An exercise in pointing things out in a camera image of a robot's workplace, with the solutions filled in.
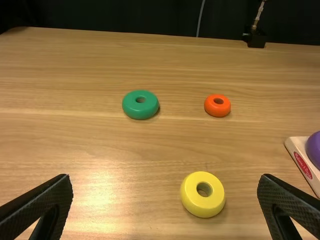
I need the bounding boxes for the orange ring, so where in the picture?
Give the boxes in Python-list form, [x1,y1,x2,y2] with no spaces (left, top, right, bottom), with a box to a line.
[203,93,232,118]

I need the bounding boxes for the dark green ring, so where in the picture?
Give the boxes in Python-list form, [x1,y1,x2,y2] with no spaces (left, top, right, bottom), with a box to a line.
[121,89,160,121]

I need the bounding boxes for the purple ring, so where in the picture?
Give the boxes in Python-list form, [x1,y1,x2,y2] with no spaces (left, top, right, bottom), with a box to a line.
[306,130,320,171]

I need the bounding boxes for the wooden peg base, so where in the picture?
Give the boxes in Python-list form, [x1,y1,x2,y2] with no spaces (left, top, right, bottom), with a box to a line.
[284,135,320,198]

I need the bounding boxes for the yellow ring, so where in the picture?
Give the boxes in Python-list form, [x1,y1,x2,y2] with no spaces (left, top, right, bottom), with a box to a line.
[179,170,227,219]

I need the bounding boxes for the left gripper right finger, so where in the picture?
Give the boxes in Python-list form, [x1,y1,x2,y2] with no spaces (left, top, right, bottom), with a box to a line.
[256,173,320,240]

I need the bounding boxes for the black clamp stand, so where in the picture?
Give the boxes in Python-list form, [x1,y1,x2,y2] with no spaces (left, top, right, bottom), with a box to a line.
[241,0,267,49]

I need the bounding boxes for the thin grey cable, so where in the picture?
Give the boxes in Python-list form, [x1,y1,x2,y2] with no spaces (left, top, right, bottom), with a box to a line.
[195,0,207,38]

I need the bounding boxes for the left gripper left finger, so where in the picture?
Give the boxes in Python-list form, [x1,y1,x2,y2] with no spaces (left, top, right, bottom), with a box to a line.
[0,173,74,240]

